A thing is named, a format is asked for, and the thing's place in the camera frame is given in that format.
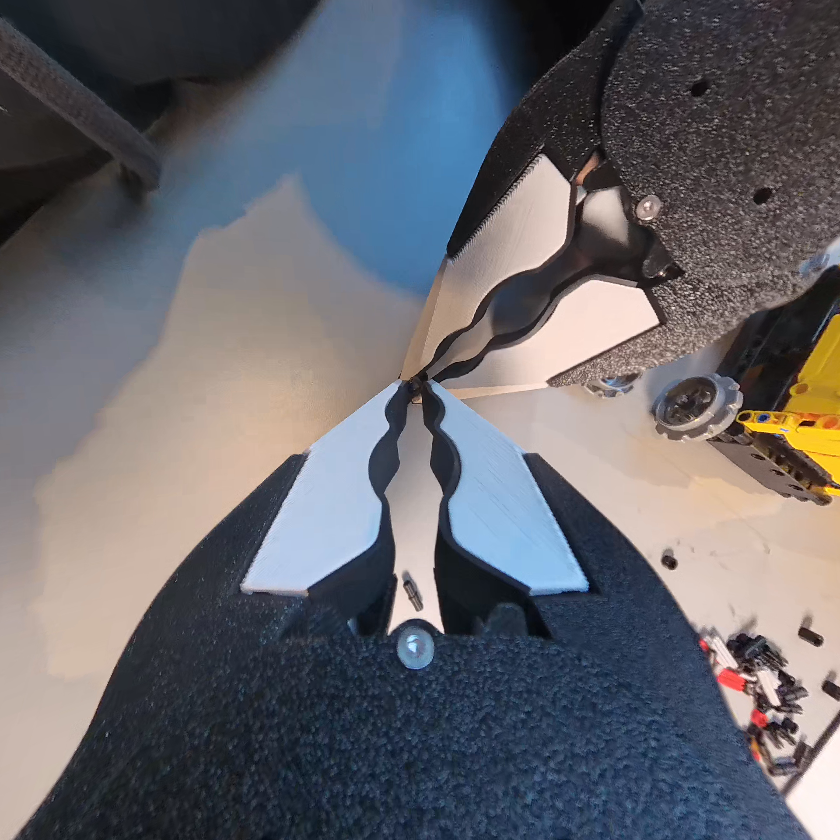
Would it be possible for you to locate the grey toothed brick wheel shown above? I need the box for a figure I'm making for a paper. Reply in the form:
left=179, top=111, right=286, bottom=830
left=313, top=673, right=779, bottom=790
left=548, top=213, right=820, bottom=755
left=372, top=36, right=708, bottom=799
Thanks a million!
left=584, top=372, right=641, bottom=400

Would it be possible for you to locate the yellow toy brick vehicle model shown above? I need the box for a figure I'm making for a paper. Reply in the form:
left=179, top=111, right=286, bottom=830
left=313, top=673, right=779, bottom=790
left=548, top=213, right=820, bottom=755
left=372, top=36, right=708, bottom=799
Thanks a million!
left=653, top=269, right=840, bottom=508

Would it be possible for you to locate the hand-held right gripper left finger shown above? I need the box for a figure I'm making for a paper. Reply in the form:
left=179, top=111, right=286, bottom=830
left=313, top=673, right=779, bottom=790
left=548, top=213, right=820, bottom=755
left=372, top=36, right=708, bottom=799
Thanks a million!
left=241, top=381, right=409, bottom=599

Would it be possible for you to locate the pile of black brick parts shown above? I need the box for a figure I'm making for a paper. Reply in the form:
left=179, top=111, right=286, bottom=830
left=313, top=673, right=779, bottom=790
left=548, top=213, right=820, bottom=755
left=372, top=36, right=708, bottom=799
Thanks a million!
left=696, top=630, right=817, bottom=778

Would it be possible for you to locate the grey desk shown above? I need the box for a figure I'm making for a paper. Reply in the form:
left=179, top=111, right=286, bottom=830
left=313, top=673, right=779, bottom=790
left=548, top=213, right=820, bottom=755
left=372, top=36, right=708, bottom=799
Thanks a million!
left=0, top=0, right=840, bottom=840

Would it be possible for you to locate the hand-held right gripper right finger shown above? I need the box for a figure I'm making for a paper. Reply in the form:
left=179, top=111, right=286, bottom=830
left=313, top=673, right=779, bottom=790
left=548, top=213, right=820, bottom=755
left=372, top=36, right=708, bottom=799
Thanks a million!
left=423, top=382, right=589, bottom=599

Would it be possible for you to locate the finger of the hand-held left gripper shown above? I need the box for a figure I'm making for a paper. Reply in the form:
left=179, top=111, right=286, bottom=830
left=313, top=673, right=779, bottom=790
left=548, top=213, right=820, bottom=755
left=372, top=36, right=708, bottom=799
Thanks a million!
left=427, top=269, right=665, bottom=395
left=401, top=151, right=586, bottom=383

